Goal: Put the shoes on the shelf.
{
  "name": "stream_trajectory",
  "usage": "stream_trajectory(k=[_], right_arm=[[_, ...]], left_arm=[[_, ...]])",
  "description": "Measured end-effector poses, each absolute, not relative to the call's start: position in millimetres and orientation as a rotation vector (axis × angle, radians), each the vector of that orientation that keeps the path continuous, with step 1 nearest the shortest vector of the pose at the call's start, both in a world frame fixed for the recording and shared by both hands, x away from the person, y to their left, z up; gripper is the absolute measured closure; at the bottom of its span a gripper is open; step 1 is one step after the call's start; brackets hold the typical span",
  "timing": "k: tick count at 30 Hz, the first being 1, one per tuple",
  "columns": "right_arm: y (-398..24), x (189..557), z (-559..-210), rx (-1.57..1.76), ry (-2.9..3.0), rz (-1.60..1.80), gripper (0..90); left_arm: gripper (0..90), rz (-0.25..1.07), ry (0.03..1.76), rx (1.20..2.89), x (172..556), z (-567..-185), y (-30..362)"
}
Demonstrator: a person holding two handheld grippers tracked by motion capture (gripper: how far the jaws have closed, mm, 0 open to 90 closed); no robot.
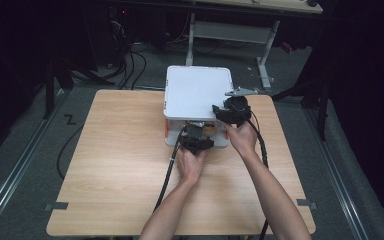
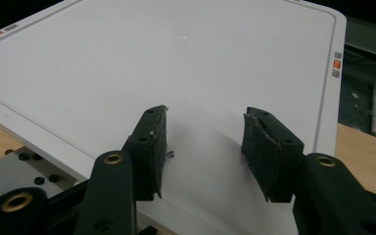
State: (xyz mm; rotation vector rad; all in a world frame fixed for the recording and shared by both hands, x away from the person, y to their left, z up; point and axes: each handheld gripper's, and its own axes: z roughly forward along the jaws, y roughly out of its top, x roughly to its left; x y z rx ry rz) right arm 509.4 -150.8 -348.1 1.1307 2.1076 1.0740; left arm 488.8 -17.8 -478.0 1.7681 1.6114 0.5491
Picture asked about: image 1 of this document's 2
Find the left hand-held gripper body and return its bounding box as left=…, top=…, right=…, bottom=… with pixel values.
left=179, top=121, right=215, bottom=156

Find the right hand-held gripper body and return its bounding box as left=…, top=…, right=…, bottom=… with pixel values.
left=220, top=86, right=260, bottom=128

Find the white two-tier shoe rack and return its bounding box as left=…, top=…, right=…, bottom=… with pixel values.
left=163, top=65, right=236, bottom=149

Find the person's right hand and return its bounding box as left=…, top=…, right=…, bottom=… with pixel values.
left=222, top=119, right=259, bottom=158

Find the person's left hand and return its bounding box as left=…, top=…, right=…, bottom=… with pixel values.
left=175, top=147, right=208, bottom=186

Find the black metal stand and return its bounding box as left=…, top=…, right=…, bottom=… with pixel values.
left=271, top=78, right=332, bottom=142
left=42, top=56, right=116, bottom=120

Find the grey tape strip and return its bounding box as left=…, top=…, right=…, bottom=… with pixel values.
left=296, top=198, right=318, bottom=211
left=43, top=201, right=70, bottom=212

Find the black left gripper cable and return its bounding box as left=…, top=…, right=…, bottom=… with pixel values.
left=152, top=126, right=187, bottom=213

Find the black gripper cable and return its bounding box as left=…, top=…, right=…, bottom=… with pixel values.
left=245, top=119, right=271, bottom=240
left=152, top=126, right=187, bottom=213

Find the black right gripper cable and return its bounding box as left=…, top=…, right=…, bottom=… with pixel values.
left=245, top=119, right=271, bottom=240

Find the desk with white metal frame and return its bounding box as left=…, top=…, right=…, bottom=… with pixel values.
left=184, top=0, right=324, bottom=92

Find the bundle of black cables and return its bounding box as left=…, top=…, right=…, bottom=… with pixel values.
left=108, top=19, right=148, bottom=91

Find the grey metal floor rail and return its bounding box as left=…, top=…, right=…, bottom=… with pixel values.
left=0, top=89, right=68, bottom=236
left=303, top=109, right=370, bottom=240

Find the black cable on floor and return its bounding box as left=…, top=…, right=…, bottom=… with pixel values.
left=56, top=124, right=85, bottom=181

